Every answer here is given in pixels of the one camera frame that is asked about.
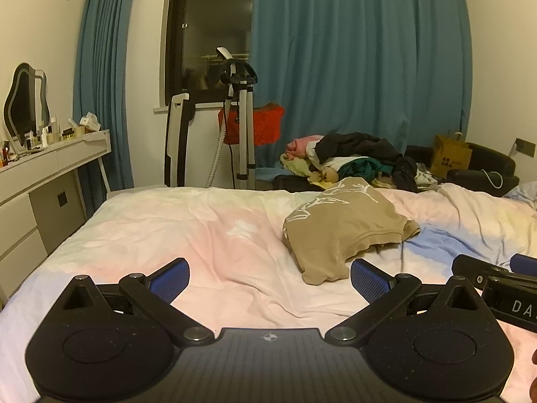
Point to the tan printed t-shirt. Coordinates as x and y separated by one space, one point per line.
342 222

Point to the pile of mixed clothes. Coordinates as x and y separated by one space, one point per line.
319 162

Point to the black armchair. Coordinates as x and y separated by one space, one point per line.
489 171

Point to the red cloth bag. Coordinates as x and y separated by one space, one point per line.
266 123

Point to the pastel tie-dye duvet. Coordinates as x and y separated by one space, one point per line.
242 275

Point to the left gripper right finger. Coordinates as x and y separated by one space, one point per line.
386 295

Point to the blue curtain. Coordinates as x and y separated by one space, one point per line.
395 69
100 79

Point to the blue curtain left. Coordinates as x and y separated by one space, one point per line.
100 79

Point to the white dressing table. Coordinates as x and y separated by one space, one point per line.
42 204

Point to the tissue box on table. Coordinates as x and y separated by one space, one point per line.
90 122

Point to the wavy black frame mirror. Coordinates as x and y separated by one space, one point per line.
26 110

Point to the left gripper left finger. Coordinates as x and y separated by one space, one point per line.
152 297

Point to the wall power socket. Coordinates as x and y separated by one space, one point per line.
525 147

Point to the blue curtain right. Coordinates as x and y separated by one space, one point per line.
395 69

